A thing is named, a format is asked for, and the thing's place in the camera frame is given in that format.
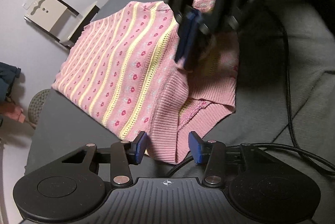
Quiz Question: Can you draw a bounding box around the pink striped knit sweater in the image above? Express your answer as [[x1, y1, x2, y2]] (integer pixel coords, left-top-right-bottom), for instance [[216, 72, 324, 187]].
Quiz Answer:
[[52, 1, 239, 164]]

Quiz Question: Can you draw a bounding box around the grey woven basket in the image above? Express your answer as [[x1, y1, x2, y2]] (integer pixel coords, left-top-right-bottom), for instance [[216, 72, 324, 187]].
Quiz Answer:
[[28, 89, 50, 125]]

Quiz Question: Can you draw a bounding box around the white black wooden chair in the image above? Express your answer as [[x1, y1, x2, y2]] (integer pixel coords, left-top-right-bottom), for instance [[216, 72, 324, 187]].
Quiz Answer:
[[23, 0, 99, 50]]

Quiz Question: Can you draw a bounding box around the dark teal hanging jacket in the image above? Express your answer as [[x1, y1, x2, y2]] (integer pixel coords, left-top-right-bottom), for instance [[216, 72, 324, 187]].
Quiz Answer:
[[0, 62, 21, 103]]

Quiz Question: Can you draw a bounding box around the black cable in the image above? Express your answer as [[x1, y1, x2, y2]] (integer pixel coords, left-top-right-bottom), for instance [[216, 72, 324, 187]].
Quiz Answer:
[[166, 22, 335, 178]]

